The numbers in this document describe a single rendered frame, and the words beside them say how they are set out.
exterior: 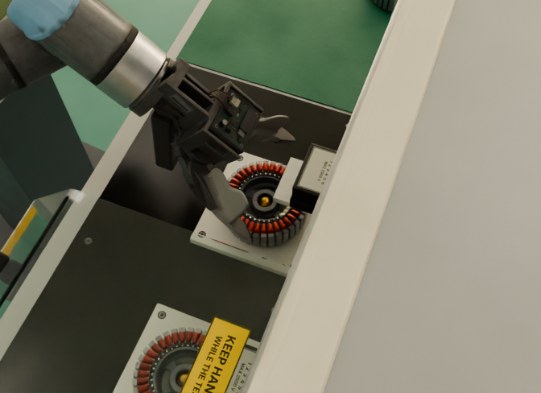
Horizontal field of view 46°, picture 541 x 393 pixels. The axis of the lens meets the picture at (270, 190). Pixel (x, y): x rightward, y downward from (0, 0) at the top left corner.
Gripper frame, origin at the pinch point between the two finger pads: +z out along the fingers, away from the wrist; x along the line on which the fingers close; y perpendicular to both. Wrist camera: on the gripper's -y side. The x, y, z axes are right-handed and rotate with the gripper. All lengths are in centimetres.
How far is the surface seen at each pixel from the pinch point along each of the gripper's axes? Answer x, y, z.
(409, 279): -27, 47, -18
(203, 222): -4.8, -9.1, -2.3
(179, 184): 0.0, -13.8, -6.1
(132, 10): 92, -119, -13
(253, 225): -4.5, -1.8, 0.8
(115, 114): 52, -109, -1
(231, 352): -25.8, 22.1, -9.0
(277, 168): 4.3, -1.9, 0.6
